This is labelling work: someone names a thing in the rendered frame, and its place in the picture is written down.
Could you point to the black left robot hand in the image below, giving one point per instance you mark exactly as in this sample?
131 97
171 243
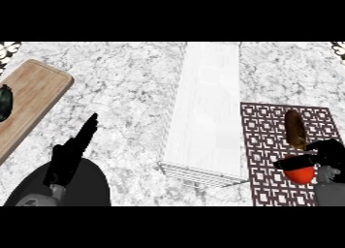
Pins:
70 156

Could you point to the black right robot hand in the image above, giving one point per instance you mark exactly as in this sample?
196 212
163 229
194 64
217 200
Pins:
333 154

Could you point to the red tomato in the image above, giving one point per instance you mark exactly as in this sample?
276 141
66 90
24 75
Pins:
301 174

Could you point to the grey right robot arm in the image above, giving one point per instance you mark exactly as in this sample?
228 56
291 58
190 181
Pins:
333 190

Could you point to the brown patterned placemat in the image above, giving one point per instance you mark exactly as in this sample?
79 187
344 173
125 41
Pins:
280 151

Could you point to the brown elongated vegetable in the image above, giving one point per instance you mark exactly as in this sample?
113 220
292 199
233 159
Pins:
295 129

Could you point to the wooden cutting board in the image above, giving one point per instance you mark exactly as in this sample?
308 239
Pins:
24 109

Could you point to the dark green vegetable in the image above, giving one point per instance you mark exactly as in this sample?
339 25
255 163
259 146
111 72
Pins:
0 104

